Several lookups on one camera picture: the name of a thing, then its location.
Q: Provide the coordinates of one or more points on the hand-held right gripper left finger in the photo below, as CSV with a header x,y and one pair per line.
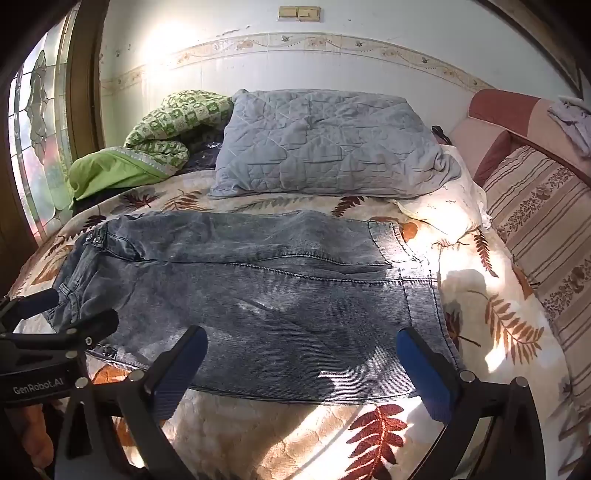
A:
x,y
178,376

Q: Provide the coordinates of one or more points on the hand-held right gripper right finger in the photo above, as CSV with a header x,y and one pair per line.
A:
x,y
425,374

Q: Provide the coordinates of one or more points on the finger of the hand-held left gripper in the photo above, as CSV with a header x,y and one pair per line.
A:
x,y
39,301
94,323

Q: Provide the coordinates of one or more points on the grey-blue denim pants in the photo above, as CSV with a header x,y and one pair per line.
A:
x,y
277,314

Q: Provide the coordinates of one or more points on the leaf-print fleece blanket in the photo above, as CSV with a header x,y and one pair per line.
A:
x,y
295,443

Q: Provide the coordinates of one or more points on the plain green cloth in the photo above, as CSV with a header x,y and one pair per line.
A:
x,y
106,168

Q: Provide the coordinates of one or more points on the stained glass window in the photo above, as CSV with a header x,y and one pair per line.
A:
x,y
39,138

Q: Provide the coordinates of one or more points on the striped brown cushion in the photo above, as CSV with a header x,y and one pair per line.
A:
x,y
545,221

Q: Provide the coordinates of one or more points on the dark purple cloth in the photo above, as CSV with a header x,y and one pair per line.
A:
x,y
203,152

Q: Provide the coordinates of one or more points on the small black object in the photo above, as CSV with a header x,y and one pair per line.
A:
x,y
439,134

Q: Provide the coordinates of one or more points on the grey quilted pillow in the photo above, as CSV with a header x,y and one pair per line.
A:
x,y
323,138

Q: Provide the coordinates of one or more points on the pink and red headboard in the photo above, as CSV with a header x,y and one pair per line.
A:
x,y
498,110

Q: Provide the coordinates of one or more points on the white crumpled cloth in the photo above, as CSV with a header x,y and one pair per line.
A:
x,y
572,120

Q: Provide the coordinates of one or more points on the wooden window frame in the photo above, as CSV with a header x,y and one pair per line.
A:
x,y
87,92

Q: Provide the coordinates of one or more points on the beige wall switch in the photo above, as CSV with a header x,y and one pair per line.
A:
x,y
288,13
309,13

